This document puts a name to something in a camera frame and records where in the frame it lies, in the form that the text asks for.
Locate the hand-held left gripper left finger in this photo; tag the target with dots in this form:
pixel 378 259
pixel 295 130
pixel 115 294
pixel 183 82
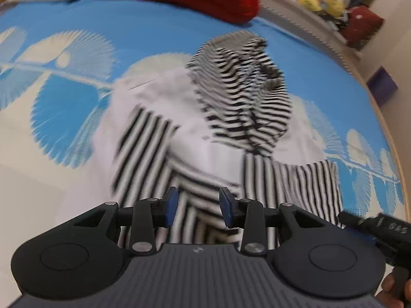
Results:
pixel 170 206

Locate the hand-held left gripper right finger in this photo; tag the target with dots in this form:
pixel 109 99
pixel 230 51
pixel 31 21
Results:
pixel 226 208

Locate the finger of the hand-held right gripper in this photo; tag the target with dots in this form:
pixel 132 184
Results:
pixel 353 219

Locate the person's right hand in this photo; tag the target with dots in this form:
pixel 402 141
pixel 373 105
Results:
pixel 389 290

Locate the dark red bag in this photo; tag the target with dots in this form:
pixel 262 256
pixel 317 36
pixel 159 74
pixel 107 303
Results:
pixel 362 25

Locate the white black striped small garment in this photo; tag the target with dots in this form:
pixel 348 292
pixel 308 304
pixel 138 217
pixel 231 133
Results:
pixel 224 118

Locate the blue white printed blanket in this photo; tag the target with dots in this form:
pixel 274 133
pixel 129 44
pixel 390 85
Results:
pixel 64 109

